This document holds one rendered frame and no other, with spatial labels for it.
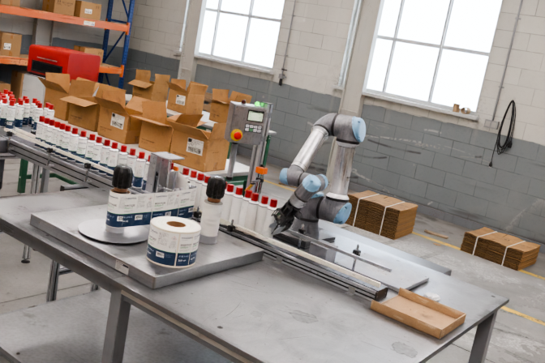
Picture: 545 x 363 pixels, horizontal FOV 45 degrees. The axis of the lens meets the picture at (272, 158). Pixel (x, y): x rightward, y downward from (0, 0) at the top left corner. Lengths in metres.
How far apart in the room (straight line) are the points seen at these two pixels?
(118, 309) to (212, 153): 2.39
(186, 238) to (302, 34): 7.20
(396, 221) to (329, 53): 3.17
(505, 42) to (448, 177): 1.75
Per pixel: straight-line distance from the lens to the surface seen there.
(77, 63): 8.38
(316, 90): 9.31
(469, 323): 2.84
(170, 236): 2.55
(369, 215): 7.07
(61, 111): 6.11
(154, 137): 5.18
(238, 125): 3.17
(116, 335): 2.65
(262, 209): 3.06
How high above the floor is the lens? 1.81
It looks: 10 degrees down
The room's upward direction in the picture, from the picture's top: 10 degrees clockwise
